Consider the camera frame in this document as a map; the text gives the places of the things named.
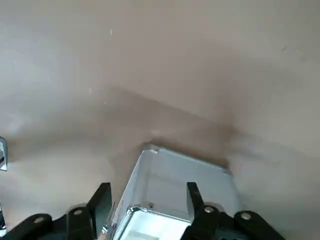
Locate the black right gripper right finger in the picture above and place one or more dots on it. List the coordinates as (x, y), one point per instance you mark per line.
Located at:
(225, 227)

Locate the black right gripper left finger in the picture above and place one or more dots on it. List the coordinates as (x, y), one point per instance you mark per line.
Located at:
(62, 227)

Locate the aluminium first-aid kit case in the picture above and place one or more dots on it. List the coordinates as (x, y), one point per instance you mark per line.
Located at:
(175, 180)

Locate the white partition tray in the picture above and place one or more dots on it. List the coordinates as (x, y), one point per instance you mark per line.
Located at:
(155, 225)

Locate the aluminium frame post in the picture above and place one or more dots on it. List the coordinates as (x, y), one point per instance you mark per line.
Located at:
(3, 155)

